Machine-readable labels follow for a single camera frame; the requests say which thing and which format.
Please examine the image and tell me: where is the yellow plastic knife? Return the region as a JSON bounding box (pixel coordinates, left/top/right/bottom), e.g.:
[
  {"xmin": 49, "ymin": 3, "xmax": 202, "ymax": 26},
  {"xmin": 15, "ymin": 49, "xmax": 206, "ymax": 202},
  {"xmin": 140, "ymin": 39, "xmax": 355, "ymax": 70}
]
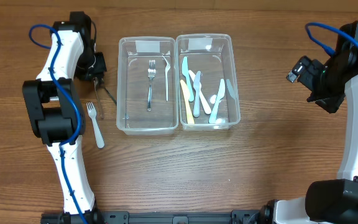
[{"xmin": 180, "ymin": 80, "xmax": 195, "ymax": 124}]

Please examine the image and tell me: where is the left clear plastic container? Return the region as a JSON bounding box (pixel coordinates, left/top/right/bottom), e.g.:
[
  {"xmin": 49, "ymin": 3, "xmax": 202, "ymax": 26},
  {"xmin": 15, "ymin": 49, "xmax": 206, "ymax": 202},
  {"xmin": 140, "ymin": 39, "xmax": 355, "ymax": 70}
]
[{"xmin": 116, "ymin": 36, "xmax": 179, "ymax": 135}]

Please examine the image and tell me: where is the white plastic fork thin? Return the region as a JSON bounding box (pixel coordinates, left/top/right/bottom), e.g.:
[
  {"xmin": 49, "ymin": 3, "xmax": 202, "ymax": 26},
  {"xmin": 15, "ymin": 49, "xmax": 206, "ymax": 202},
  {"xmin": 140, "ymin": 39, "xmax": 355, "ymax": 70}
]
[{"xmin": 162, "ymin": 55, "xmax": 171, "ymax": 101}]

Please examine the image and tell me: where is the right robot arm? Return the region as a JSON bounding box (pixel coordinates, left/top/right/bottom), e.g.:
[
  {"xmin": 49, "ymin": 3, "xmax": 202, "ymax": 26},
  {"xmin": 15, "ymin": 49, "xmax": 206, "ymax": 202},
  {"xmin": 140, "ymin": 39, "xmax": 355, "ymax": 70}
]
[{"xmin": 250, "ymin": 21, "xmax": 358, "ymax": 223}]

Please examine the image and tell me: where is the mint green plastic knife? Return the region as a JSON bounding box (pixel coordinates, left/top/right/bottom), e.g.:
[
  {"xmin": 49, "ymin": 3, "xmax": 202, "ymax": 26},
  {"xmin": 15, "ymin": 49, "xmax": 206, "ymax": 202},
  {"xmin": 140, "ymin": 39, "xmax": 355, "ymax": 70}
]
[{"xmin": 181, "ymin": 56, "xmax": 195, "ymax": 102}]

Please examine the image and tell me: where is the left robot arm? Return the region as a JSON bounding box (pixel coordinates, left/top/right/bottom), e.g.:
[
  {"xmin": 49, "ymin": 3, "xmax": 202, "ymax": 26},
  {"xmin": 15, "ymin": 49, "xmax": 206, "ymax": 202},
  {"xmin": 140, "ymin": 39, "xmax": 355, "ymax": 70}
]
[{"xmin": 22, "ymin": 11, "xmax": 107, "ymax": 223}]

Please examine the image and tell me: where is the left blue cable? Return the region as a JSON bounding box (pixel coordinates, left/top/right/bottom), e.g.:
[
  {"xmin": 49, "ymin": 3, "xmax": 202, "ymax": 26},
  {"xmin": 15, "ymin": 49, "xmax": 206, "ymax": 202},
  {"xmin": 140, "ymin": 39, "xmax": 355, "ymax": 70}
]
[{"xmin": 28, "ymin": 24, "xmax": 88, "ymax": 224}]

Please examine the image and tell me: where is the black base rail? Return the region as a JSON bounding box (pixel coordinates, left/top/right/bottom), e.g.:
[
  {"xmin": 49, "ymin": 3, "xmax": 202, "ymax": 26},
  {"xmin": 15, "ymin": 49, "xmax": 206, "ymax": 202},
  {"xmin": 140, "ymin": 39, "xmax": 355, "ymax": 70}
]
[{"xmin": 40, "ymin": 210, "xmax": 267, "ymax": 224}]

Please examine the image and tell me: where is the light blue plastic knife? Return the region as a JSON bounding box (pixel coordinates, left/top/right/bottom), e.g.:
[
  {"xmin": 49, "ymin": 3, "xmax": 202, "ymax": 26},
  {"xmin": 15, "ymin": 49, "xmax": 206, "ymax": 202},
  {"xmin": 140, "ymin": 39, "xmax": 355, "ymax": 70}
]
[{"xmin": 208, "ymin": 79, "xmax": 226, "ymax": 124}]

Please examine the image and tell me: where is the dark handled steel fork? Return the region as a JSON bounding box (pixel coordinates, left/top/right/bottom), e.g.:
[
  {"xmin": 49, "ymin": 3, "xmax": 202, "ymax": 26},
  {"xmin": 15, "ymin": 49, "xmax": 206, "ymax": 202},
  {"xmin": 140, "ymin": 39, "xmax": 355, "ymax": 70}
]
[{"xmin": 99, "ymin": 79, "xmax": 117, "ymax": 105}]

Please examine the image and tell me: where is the clear plastic container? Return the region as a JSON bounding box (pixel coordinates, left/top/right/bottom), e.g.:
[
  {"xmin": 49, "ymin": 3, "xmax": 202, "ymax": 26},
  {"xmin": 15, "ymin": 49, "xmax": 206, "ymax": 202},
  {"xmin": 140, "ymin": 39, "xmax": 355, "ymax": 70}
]
[
  {"xmin": 176, "ymin": 34, "xmax": 241, "ymax": 131},
  {"xmin": 116, "ymin": 36, "xmax": 179, "ymax": 135}
]

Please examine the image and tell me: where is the shiny steel fork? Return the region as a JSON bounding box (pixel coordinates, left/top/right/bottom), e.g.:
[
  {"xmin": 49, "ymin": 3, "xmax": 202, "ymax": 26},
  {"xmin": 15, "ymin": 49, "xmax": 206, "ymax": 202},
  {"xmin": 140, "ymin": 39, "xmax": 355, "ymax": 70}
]
[{"xmin": 93, "ymin": 78, "xmax": 104, "ymax": 119}]

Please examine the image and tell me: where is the white plastic fork thick handle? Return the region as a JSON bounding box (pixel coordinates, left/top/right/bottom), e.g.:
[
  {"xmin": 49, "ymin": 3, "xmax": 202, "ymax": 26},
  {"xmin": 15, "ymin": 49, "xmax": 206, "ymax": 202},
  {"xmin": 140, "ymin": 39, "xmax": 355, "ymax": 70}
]
[{"xmin": 86, "ymin": 102, "xmax": 105, "ymax": 149}]

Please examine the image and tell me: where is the matte steel fork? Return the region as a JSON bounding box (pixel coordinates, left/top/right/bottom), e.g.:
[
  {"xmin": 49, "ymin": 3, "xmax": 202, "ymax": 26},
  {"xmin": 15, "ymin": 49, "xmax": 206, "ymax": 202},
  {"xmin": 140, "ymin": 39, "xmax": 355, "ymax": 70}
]
[{"xmin": 147, "ymin": 60, "xmax": 156, "ymax": 111}]

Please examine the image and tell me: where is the pale white plastic knife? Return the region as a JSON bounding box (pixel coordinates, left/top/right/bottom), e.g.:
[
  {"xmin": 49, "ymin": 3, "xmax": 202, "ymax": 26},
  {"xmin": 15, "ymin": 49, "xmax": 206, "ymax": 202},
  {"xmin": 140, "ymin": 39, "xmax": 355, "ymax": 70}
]
[{"xmin": 193, "ymin": 71, "xmax": 201, "ymax": 118}]

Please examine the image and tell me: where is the right clear plastic container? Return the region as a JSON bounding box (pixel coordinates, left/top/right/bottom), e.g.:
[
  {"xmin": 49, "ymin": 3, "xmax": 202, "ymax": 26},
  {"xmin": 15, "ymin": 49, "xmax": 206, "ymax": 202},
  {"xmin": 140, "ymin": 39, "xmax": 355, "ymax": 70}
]
[{"xmin": 176, "ymin": 34, "xmax": 241, "ymax": 131}]

